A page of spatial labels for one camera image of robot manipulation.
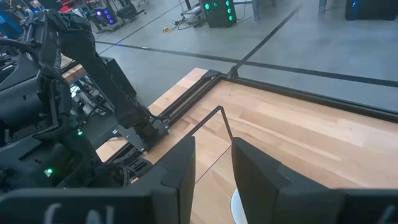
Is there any black table frame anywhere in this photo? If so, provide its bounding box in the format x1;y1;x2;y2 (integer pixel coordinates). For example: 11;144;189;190
107;68;398;175

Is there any neighbouring wooden table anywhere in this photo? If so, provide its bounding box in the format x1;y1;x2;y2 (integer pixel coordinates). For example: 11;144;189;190
60;54;88;84

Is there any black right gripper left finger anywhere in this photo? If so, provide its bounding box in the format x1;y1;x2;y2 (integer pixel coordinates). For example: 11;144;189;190
132;135;197;224

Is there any black equipment case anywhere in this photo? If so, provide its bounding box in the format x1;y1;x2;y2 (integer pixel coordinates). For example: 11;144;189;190
344;0;398;22

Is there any computer tower with green lights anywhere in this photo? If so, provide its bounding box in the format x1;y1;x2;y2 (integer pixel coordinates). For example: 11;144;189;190
200;0;238;29

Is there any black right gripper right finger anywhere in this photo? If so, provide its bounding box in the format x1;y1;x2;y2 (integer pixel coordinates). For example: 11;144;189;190
231;136;345;224

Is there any computer tower with blue lights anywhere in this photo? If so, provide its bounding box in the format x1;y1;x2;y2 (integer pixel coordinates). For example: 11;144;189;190
93;6;118;27

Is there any white mug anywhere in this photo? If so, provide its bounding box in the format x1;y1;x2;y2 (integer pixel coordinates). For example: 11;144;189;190
230;187;249;224

